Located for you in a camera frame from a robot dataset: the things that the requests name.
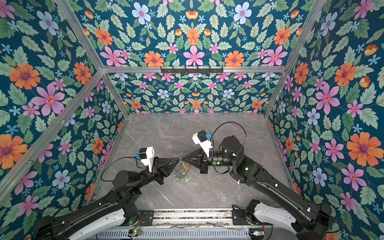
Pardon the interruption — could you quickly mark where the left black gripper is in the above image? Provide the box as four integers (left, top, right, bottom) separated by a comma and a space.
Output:
133, 156, 178, 192

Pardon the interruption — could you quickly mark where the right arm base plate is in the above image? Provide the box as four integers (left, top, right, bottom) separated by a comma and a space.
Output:
231, 205, 266, 226

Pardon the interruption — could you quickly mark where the left camera black cable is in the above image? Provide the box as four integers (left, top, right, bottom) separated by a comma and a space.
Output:
100, 156, 148, 182

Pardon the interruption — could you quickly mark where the left small circuit board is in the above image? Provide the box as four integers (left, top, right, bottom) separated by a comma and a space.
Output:
128, 229, 143, 238

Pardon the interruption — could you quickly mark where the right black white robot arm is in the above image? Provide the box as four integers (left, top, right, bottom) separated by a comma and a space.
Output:
180, 136, 332, 240

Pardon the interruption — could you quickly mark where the black hook rail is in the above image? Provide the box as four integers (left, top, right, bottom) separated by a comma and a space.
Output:
160, 67, 224, 74

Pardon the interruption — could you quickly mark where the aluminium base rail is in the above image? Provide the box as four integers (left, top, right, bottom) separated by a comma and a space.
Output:
98, 207, 323, 240

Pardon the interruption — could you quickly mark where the right camera black cable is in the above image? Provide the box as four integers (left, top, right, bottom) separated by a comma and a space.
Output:
209, 121, 247, 151

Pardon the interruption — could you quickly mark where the metal keyring with red handle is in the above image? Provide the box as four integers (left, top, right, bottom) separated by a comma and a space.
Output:
175, 162, 189, 182

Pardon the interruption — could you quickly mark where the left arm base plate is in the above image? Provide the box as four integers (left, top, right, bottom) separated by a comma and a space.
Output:
130, 210, 155, 227

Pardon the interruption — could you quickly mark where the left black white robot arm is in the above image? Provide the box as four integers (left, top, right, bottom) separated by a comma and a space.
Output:
31, 157, 181, 240

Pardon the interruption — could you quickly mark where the right small circuit board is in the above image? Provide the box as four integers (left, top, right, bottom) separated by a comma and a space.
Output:
249, 229, 265, 240

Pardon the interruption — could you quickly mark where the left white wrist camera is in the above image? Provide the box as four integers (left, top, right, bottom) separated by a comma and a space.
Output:
136, 147, 155, 173

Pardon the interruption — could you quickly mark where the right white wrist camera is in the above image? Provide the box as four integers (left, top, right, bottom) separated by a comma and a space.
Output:
192, 130, 213, 157

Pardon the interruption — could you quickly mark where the camera black cable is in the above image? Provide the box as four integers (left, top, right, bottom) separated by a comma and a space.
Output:
209, 121, 247, 151
100, 156, 148, 182

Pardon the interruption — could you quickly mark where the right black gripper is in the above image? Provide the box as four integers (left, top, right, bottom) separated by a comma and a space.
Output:
183, 149, 238, 176

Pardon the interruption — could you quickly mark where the small circuit board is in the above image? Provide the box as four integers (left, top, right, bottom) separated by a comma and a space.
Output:
128, 229, 143, 238
249, 229, 265, 240

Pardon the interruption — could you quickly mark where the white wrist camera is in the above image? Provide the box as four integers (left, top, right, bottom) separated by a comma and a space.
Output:
192, 130, 213, 157
136, 147, 155, 173

